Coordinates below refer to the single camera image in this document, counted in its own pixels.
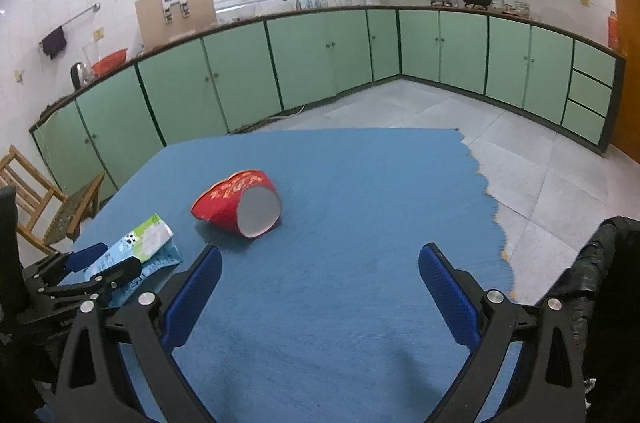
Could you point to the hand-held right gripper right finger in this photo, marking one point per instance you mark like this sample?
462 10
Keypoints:
447 298

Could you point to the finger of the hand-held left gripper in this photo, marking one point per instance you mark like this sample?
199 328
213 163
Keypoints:
85 255
125 272

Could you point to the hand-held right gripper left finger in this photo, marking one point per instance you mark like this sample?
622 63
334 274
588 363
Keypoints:
192 298

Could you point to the green cow print milk carton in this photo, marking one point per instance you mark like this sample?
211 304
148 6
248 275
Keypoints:
145 238

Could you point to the red paper cup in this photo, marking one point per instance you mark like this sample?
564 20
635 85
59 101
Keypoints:
225 203

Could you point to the black bag lined trash bin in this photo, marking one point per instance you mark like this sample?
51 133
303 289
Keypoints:
605 263

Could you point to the wooden chair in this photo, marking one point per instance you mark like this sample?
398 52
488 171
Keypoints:
75 208

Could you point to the metal kettle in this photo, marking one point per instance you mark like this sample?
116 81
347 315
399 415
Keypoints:
78 75

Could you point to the red basin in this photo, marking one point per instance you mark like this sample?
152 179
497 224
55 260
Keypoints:
107 63

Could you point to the clear pitcher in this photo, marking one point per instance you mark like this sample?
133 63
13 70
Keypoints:
90 53

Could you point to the dark hanging towel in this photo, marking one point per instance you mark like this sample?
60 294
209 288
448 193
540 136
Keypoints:
54 43

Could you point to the cardboard box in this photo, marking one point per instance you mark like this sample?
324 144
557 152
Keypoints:
150 23

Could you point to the row of green base cabinets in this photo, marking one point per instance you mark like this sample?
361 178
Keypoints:
310 53

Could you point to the glass jar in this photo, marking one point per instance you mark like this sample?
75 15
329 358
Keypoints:
522 9

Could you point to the red container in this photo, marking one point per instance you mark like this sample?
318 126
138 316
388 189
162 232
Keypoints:
613 30

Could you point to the wall socket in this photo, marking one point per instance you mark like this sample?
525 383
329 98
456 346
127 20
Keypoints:
99 34

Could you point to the metal towel rail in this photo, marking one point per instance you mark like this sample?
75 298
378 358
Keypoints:
80 14

